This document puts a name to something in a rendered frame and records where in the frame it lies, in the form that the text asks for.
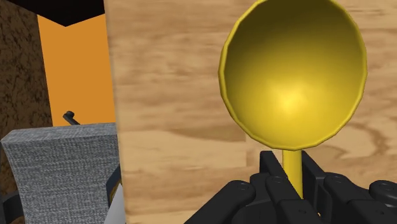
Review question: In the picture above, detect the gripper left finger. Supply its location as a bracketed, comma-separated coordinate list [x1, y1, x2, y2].
[184, 150, 321, 224]

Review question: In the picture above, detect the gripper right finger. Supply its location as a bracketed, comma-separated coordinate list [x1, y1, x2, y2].
[301, 150, 397, 224]

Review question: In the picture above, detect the yellow ladle spoon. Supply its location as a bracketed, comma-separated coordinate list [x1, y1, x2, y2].
[218, 0, 369, 200]

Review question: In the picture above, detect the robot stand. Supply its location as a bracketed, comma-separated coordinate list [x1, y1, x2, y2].
[5, 0, 105, 28]

